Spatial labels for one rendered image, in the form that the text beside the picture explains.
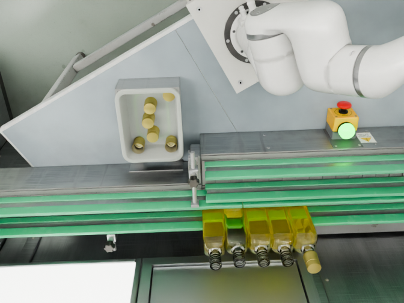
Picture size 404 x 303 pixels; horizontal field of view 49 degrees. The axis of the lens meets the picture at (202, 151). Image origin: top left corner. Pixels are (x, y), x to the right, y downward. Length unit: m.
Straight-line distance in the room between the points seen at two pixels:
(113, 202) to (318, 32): 0.76
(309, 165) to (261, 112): 0.22
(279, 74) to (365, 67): 0.19
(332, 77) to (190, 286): 0.70
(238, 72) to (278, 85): 0.32
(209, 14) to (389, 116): 0.63
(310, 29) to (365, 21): 0.55
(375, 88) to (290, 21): 0.17
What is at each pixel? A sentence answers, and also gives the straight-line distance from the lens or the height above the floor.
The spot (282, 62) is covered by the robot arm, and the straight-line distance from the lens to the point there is 0.84.
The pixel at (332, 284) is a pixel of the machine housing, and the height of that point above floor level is 1.07.
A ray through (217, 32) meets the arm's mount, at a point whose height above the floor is 0.83.
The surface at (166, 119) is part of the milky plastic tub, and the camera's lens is 1.28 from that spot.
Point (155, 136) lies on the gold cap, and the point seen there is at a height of 0.81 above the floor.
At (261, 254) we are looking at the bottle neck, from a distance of 1.10.
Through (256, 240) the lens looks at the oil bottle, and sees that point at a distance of 1.13.
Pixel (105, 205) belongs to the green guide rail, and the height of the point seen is 0.94.
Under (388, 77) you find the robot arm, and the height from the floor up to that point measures 1.31.
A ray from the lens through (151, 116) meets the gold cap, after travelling 1.24.
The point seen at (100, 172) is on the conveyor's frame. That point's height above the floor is 0.80.
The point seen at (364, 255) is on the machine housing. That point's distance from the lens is 1.41.
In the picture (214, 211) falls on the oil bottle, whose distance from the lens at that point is 1.21.
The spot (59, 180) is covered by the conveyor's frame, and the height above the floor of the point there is 0.84.
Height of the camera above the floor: 1.91
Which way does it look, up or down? 59 degrees down
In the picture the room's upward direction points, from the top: 178 degrees clockwise
